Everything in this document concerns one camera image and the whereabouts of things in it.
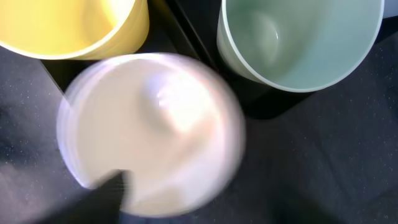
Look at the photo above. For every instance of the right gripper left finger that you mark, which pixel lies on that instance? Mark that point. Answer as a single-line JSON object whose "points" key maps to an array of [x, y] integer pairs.
{"points": [[102, 202]]}

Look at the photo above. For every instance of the green cup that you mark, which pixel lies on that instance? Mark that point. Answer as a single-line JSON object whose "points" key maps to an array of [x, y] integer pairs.
{"points": [[311, 40]]}

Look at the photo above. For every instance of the white cup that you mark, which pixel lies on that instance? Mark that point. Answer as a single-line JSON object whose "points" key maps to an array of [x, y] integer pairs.
{"points": [[155, 124]]}

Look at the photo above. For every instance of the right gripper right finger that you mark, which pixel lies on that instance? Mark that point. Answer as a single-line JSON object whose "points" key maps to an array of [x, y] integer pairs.
{"points": [[298, 208]]}

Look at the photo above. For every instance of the black tray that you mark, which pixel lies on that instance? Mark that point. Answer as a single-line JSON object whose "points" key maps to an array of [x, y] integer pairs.
{"points": [[186, 31]]}

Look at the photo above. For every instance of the yellow cup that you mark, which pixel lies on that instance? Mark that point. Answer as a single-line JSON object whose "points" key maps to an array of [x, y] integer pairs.
{"points": [[62, 25]]}

